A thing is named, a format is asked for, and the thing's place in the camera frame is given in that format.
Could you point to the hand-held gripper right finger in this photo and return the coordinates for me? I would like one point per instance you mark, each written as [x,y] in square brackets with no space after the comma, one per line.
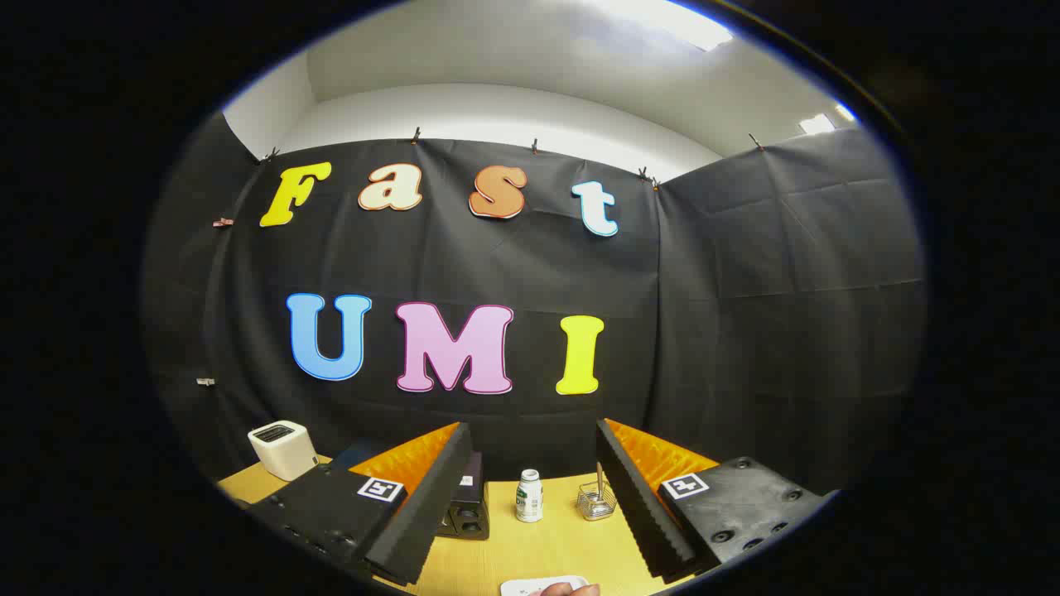
[633,505]

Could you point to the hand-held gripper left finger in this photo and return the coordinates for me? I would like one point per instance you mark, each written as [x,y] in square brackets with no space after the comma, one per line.
[431,505]

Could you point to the black toaster oven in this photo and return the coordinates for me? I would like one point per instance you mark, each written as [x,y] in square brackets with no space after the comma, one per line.
[469,507]

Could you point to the white square plate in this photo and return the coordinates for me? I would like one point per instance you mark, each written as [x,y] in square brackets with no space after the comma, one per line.
[522,587]

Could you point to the white toaster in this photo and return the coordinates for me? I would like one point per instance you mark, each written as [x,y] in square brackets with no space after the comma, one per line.
[283,455]

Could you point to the wooden stick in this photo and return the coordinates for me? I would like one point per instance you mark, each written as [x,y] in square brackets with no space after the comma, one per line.
[599,476]

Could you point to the white plastic bottle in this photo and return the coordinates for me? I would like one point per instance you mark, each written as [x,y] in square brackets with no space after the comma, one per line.
[529,498]

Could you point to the black backdrop cloth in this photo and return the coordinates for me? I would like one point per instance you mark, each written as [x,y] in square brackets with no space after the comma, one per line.
[729,331]

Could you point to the small ceiling light panel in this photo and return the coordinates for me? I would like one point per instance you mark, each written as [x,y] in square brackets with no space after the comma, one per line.
[816,124]

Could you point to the large ceiling light panel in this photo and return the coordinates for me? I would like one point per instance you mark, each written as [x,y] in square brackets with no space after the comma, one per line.
[662,23]

